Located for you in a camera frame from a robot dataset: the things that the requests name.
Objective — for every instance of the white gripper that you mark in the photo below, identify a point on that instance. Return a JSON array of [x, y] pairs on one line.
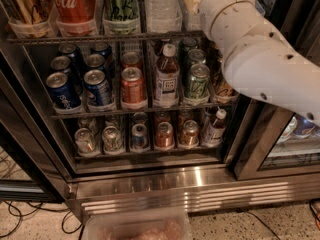
[[209, 1]]

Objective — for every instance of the clear water bottle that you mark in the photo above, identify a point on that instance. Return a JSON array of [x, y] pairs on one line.
[[162, 15], [191, 22]]

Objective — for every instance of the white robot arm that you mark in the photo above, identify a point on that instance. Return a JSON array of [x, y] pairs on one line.
[[258, 61]]

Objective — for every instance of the green can top shelf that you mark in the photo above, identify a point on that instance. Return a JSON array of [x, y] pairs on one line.
[[121, 15]]

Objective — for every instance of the brown tea bottle middle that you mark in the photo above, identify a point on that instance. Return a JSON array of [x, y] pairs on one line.
[[167, 76]]

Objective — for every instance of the red cola can top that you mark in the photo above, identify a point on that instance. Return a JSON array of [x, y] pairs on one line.
[[76, 17]]

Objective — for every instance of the stainless steel fridge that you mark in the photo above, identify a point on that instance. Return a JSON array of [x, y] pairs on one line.
[[196, 178]]

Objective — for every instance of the tea bottle bottom shelf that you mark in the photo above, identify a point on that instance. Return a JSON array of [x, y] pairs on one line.
[[214, 129]]

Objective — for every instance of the gold can top shelf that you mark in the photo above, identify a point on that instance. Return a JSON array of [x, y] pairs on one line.
[[29, 18]]

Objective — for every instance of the glass fridge door right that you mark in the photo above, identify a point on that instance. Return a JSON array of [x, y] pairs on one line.
[[281, 142]]

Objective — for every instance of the rear red soda can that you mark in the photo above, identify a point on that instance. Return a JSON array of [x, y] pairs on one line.
[[131, 59]]

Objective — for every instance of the red soda can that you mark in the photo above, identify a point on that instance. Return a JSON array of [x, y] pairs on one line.
[[131, 59], [133, 93]]

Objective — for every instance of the front green can middle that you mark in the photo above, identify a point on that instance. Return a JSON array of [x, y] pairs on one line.
[[196, 85]]

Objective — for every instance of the front gold can middle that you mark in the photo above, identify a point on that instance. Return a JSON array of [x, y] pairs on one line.
[[224, 93]]

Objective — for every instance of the front red soda can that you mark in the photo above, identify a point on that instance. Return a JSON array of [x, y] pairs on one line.
[[133, 93]]

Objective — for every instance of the middle right pepsi can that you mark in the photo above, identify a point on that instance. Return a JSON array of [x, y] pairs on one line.
[[97, 62]]

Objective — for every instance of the front right blue pepsi can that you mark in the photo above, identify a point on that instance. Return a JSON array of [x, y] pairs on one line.
[[98, 91]]

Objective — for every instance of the blue pepsi can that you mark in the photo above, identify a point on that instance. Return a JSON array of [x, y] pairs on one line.
[[98, 91], [63, 94]]

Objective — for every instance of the copper can bottom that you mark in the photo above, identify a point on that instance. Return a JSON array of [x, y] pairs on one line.
[[189, 133]]

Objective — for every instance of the red can bottom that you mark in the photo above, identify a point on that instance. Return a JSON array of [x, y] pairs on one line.
[[164, 136]]

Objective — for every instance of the middle left pepsi can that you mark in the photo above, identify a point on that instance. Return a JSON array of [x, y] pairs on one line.
[[64, 64]]

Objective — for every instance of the blue silver can bottom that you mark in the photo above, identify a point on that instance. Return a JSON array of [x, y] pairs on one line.
[[139, 137]]

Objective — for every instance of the front left blue pepsi can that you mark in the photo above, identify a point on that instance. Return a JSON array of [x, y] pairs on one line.
[[63, 94]]

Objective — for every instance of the silver can bottom left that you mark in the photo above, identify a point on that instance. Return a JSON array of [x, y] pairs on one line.
[[86, 144]]

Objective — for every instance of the clear plastic bin floor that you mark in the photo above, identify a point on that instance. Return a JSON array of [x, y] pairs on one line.
[[151, 224]]

